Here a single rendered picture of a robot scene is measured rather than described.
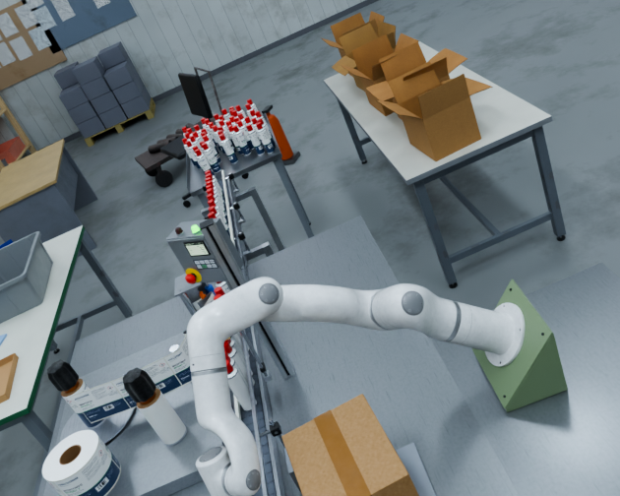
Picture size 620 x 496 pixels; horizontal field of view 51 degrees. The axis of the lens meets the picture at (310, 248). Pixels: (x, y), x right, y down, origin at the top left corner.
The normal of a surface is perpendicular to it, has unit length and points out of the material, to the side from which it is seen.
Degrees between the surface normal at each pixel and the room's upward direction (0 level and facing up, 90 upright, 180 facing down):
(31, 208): 90
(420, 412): 0
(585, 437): 0
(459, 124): 91
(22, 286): 95
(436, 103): 100
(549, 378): 90
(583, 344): 0
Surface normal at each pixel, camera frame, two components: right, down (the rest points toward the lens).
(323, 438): -0.37, -0.79
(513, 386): -0.94, -0.24
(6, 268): 0.19, 0.36
